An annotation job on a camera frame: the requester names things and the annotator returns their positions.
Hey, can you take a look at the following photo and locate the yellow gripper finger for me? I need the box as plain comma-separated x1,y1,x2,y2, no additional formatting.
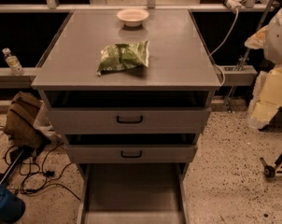
245,25,268,49
247,64,282,129

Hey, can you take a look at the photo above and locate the green jalapeno chip bag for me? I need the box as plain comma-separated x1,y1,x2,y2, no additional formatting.
97,41,149,76

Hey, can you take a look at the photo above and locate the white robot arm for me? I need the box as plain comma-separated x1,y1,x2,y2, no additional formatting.
245,8,282,129

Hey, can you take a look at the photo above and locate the grey drawer cabinet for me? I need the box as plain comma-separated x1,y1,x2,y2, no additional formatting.
33,9,220,224

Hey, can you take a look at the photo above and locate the bottom open grey drawer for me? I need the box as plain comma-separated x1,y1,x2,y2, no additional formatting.
76,163,190,224

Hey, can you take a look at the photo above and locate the middle grey drawer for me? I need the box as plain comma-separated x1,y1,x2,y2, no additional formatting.
65,145,198,163

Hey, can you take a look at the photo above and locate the top grey drawer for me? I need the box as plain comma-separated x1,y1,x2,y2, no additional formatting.
47,107,211,134

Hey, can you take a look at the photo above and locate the brown bag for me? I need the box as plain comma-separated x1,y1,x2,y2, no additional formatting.
4,91,50,149

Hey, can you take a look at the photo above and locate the metal tripod pole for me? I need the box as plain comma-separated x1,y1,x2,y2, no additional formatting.
224,0,275,112

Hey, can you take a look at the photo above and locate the black wheeled stand leg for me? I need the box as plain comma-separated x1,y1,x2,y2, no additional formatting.
261,153,282,178

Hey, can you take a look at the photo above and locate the white bowl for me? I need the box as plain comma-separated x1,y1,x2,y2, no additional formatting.
117,8,149,27

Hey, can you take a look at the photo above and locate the clear plastic bottle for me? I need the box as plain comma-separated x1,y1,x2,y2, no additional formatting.
2,48,24,76

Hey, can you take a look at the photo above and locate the blue vacuum cleaner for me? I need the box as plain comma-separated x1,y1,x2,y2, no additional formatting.
0,149,25,224

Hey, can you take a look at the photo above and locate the white power cable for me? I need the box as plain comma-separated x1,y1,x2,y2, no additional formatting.
208,7,240,87

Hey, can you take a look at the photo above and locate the black floor cable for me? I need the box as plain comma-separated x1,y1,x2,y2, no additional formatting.
2,142,82,202

